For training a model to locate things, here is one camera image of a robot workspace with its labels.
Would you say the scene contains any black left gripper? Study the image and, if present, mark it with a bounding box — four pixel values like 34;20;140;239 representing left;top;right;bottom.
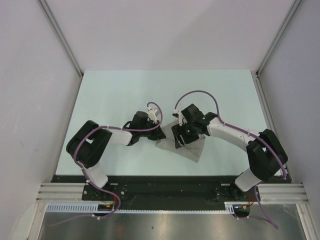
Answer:
138;119;165;141

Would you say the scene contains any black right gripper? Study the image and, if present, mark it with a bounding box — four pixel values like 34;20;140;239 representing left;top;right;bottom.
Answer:
171;120;200;149

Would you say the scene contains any grey cloth napkin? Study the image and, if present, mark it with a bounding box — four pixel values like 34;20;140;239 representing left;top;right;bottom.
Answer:
155;120;206;163

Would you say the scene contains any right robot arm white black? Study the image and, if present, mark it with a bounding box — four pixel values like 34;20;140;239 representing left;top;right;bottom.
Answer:
171;104;288;201

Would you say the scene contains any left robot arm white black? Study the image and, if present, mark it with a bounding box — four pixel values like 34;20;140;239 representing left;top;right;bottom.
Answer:
66;107;166;200

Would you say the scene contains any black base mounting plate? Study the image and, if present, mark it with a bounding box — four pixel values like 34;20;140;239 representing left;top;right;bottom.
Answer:
51;175;287;212

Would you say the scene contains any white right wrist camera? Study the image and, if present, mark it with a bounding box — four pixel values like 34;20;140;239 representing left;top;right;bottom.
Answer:
172;109;185;126

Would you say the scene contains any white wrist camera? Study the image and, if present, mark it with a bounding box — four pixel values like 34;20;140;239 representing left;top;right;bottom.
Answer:
172;109;185;126
147;106;160;124

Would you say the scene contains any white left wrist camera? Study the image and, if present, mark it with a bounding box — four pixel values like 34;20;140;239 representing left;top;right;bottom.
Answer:
147;106;160;124

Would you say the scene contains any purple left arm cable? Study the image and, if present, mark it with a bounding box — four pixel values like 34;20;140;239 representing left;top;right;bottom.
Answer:
48;101;164;227

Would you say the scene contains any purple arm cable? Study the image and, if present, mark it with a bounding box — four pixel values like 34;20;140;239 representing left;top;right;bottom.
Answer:
172;90;288;230
48;101;164;227

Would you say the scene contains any white slotted cable duct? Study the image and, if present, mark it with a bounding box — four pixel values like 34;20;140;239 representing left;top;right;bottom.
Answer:
46;203;235;214

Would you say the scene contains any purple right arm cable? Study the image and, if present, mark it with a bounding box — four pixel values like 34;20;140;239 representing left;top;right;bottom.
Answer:
172;90;288;230

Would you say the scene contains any left aluminium corner post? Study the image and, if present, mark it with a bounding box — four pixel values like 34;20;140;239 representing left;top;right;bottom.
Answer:
36;0;84;79

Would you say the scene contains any aluminium corner post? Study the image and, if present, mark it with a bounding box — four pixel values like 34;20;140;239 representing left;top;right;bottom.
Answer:
36;0;84;79
255;0;304;76

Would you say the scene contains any right aluminium corner post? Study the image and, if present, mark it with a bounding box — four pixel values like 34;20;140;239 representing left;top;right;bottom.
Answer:
255;0;304;76

